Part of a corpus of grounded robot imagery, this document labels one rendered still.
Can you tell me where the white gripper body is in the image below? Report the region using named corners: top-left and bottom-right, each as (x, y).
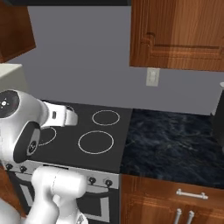
top-left (64, 105), bottom-right (80, 127)

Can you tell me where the black hob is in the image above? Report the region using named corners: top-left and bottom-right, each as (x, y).
top-left (26, 100), bottom-right (134, 175)

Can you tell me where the pale cream box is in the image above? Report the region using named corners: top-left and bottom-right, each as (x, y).
top-left (0, 63), bottom-right (31, 97)

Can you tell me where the silver oven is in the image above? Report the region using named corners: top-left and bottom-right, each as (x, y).
top-left (3, 159), bottom-right (121, 224)

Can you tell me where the wooden base cupboard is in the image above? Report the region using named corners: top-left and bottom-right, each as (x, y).
top-left (0, 162), bottom-right (28, 219)

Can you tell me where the wooden drawer front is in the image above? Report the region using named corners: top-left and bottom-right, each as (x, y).
top-left (120, 173), bottom-right (224, 210)

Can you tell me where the dark range hood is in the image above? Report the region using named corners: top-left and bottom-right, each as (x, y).
top-left (0, 0), bottom-right (133, 7)

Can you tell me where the wooden base cupboard door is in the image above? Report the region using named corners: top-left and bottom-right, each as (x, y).
top-left (184, 200), bottom-right (224, 224)
top-left (120, 193), bottom-right (186, 224)

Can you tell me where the black countertop appliance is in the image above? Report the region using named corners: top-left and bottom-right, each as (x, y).
top-left (211, 81), bottom-right (224, 147)

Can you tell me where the silver oven door handle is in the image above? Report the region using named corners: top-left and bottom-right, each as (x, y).
top-left (12, 172), bottom-right (118, 194)

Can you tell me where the white wall socket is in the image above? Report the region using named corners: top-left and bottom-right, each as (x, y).
top-left (145, 66), bottom-right (161, 88)

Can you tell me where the wooden wall cupboard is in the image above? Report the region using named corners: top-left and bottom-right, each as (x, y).
top-left (0, 0), bottom-right (38, 64)

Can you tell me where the wooden wall cupboard door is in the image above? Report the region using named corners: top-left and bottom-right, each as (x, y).
top-left (129, 0), bottom-right (224, 73)

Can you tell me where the silver drawer handle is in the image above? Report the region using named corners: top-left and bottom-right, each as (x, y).
top-left (176, 188), bottom-right (210, 200)

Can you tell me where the silver cupboard door handle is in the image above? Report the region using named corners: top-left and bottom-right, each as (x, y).
top-left (185, 210), bottom-right (195, 224)
top-left (173, 207), bottom-right (183, 224)

